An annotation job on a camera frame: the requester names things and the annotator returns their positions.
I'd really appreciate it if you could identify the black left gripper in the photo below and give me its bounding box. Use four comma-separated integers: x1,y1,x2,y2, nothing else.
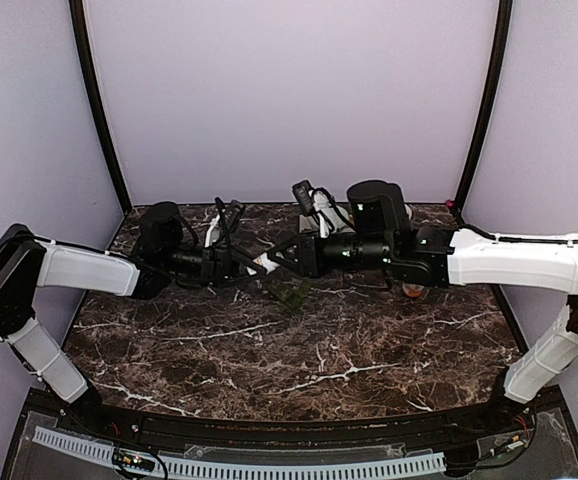
162,242,272,290

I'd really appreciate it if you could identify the small white pill bottle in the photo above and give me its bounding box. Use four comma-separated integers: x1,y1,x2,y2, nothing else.
254,253,279,273

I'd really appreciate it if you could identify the green pill organizer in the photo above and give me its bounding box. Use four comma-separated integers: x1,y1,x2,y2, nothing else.
266,281,311,311

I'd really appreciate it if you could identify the orange grey-capped pill bottle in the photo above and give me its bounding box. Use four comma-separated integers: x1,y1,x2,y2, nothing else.
402,283,426,298

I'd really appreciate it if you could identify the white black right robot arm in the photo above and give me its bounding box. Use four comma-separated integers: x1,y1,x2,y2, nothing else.
260,180,578,434

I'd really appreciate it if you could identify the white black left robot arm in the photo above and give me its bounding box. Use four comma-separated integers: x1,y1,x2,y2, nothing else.
0,201,274,436

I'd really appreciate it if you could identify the floral square ceramic plate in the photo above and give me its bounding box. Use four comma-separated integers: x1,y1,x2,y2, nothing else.
298,214,326,238

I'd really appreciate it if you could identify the left circuit board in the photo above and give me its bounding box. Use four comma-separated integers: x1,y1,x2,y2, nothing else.
111,448,156,472

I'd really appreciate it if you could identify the circuit board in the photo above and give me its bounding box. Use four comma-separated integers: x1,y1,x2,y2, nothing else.
489,435,531,457
111,448,156,472

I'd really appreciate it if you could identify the right circuit board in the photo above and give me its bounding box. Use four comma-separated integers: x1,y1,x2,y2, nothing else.
489,435,531,457

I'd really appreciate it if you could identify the white slotted cable duct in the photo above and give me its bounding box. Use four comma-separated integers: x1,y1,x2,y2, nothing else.
32,426,447,480

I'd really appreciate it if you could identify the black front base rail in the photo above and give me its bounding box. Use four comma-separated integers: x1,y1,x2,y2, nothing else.
2,387,578,479

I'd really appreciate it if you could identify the black left corner post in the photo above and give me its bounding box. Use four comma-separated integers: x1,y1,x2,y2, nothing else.
68,0,133,215

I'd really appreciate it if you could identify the black corner post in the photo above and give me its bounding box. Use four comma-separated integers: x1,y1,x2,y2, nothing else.
453,0,513,217
68,0,133,215

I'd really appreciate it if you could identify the black right corner post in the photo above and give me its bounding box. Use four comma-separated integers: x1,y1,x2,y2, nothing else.
453,0,513,217

